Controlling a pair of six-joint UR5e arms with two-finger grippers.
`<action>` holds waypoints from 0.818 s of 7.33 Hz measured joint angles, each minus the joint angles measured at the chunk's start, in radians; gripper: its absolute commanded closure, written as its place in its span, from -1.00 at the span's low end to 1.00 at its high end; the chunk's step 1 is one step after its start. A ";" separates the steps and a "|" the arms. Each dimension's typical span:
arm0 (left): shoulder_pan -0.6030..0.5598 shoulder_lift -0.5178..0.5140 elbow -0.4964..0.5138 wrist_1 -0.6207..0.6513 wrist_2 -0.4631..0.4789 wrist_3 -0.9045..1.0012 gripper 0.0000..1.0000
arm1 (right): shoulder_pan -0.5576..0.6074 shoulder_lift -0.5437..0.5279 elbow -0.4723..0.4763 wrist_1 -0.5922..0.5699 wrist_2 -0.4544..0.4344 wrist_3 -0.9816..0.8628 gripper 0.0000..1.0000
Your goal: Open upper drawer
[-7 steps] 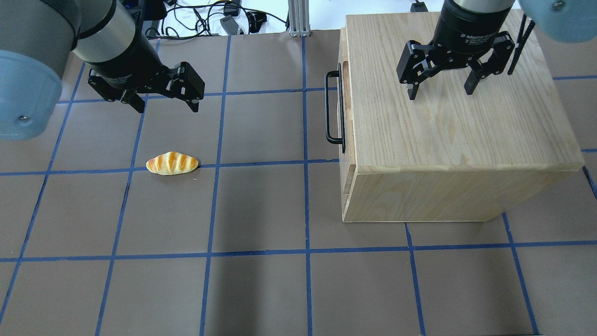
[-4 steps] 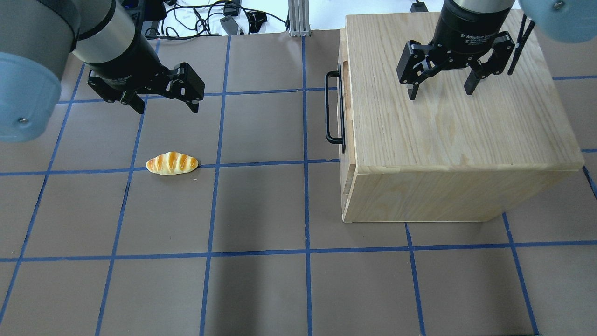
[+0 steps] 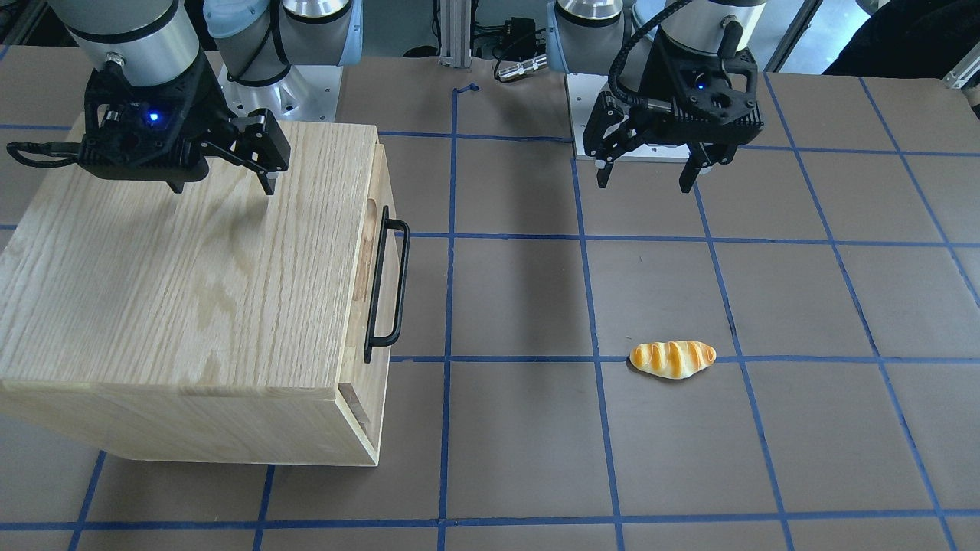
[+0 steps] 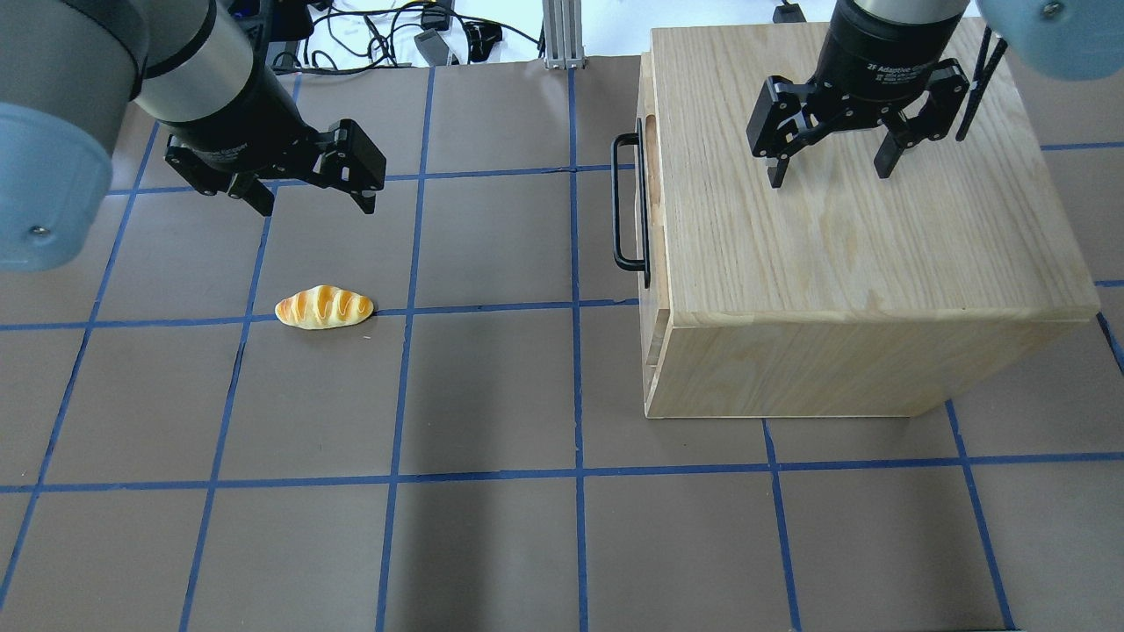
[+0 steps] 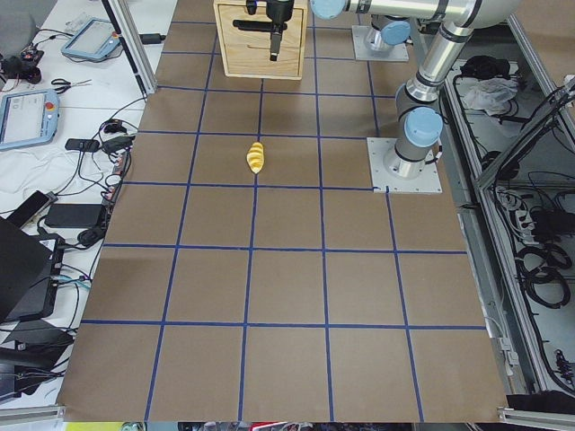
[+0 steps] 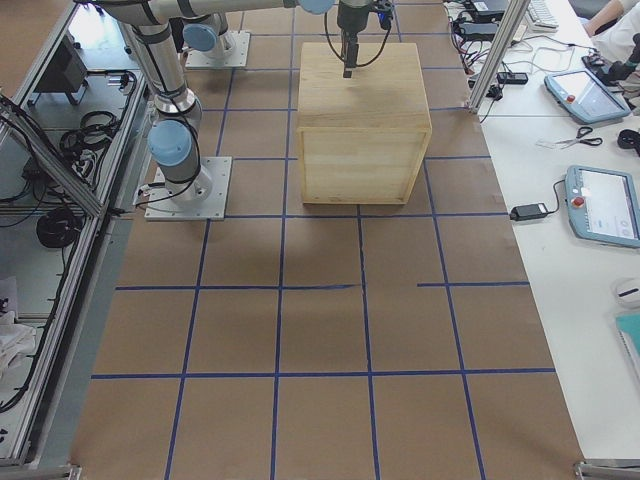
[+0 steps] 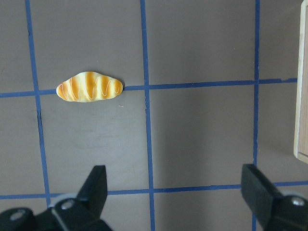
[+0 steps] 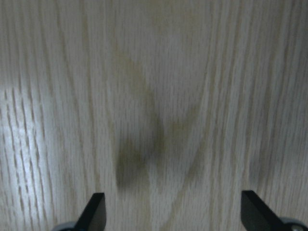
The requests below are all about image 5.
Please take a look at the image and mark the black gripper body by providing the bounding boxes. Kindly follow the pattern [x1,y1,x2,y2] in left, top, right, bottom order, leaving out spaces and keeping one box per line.
[266,0,295,32]

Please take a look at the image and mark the wooden drawer cabinet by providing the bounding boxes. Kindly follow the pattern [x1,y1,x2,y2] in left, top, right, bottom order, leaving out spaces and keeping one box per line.
[213,1,307,80]

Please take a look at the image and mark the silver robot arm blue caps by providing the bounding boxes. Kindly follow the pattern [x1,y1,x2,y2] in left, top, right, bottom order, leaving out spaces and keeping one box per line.
[310,0,519,180]

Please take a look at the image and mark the yellow croissant toy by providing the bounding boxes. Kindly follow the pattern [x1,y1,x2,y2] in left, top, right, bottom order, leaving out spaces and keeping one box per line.
[246,142,265,174]

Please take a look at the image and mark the blue teach pendant far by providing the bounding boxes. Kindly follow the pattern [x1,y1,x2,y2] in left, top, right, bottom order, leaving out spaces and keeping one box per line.
[60,18,120,62]

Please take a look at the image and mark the blue teach pendant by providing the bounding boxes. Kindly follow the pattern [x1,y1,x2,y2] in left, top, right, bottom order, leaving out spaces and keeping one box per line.
[1,89,59,151]
[60,18,120,62]

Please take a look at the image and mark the black power strip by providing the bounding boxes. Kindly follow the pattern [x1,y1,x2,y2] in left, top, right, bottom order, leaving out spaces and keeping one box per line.
[101,147,132,227]

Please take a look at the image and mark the black scissors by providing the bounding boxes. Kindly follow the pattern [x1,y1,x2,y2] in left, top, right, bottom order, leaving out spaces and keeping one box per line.
[50,78,92,94]

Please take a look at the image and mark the black small remote device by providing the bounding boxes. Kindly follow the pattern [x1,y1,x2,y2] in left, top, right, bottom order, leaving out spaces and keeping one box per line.
[65,138,101,153]

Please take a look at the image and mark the white crumpled cloth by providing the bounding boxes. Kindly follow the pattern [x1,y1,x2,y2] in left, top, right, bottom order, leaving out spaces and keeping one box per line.
[462,77,518,116]

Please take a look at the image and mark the blue teach pendant near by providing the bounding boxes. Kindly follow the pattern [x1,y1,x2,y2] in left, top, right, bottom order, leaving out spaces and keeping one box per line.
[1,89,59,151]

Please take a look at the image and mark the black power adapter brick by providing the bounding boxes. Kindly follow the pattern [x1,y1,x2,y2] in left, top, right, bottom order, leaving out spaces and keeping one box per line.
[45,203,104,228]

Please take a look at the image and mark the black laptop computer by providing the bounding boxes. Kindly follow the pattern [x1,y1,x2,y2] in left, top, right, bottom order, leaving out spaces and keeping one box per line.
[1,219,64,323]

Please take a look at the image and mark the aluminium frame post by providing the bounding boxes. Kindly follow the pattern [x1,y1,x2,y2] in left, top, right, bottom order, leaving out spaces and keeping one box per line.
[102,0,157,99]

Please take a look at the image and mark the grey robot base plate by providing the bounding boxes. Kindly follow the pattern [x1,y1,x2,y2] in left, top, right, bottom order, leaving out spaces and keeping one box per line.
[367,137,442,195]

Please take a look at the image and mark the black coiled cables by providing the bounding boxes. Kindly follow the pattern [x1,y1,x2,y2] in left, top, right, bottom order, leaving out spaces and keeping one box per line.
[514,249,571,311]

